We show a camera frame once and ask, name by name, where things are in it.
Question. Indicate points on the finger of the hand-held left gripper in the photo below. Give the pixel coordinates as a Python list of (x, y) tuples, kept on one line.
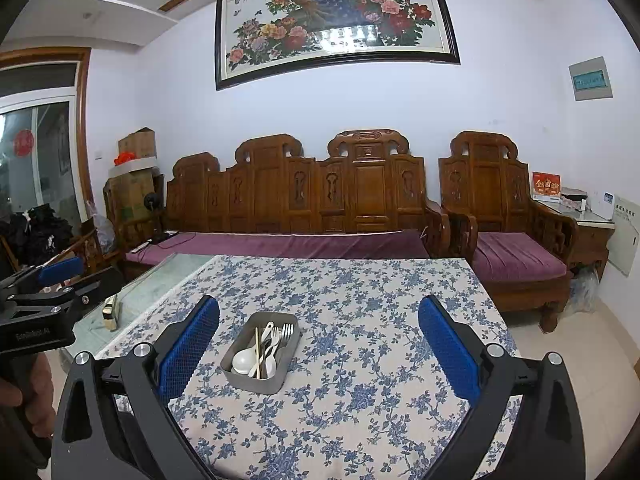
[(60, 267), (95, 287)]

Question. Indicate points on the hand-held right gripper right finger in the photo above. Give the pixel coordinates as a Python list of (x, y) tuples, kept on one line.
[(447, 350)]

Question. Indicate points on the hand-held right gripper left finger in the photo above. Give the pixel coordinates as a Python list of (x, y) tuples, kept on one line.
[(187, 345)]

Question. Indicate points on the wooden chopstick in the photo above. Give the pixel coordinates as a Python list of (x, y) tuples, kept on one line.
[(263, 360), (258, 345)]

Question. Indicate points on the grey metal tray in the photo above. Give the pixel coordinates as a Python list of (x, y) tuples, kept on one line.
[(250, 383)]

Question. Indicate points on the metal fork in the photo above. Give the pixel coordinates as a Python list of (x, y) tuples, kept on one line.
[(290, 332), (281, 335)]

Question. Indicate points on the person's left hand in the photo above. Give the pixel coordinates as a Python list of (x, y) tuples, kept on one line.
[(32, 380)]

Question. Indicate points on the cream and gold box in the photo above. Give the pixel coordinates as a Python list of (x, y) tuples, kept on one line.
[(111, 312)]

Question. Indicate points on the wooden side chair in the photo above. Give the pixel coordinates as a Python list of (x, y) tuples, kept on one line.
[(85, 250)]

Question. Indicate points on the pile of black clothes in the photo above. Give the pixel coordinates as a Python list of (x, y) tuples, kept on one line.
[(40, 232)]

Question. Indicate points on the crumpled plastic bag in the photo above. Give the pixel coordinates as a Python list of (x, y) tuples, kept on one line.
[(102, 230)]

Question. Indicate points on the white power strip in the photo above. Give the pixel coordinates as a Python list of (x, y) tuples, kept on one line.
[(140, 247)]

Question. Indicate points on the large green print cardboard box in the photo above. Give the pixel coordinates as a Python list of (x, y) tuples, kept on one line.
[(131, 197)]

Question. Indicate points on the black desk fan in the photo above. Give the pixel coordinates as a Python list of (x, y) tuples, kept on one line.
[(151, 202)]

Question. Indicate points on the blue floral tablecloth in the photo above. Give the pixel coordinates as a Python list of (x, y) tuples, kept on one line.
[(350, 310)]

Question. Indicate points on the glass sliding door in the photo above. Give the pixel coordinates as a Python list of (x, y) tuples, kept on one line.
[(45, 160)]

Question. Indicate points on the purple armchair cushion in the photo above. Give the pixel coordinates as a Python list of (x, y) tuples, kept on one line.
[(515, 257)]

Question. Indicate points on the white flat box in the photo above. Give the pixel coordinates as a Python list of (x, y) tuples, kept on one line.
[(135, 166)]

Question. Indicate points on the red plastic bag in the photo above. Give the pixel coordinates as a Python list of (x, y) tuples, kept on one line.
[(124, 158)]

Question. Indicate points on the small cardboard box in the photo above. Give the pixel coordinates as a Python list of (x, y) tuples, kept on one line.
[(139, 144)]

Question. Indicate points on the clear plastic bag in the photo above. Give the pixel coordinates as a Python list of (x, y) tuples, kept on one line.
[(585, 290)]

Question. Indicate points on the wooden side table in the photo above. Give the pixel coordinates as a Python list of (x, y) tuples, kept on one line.
[(585, 245)]

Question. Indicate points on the carved wooden armchair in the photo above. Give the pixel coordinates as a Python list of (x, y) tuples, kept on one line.
[(485, 180)]

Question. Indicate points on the carved wooden sofa bench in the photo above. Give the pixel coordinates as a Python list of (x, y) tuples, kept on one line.
[(370, 185)]

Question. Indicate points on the red desk calendar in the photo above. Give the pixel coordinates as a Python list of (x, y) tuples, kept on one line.
[(546, 186)]

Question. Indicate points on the grey desk box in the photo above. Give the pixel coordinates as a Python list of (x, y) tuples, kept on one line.
[(572, 197)]

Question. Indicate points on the white desk device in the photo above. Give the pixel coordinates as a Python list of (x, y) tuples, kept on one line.
[(601, 206)]

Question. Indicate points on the framed peacock flower painting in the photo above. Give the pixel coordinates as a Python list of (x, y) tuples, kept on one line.
[(325, 25)]

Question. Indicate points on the wooden door frame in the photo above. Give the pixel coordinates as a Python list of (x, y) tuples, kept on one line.
[(82, 135)]

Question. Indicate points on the white wall cabinet door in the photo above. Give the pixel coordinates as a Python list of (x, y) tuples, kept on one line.
[(625, 235)]

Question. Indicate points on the grey wall electrical panel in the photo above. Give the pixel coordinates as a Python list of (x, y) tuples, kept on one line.
[(591, 79)]

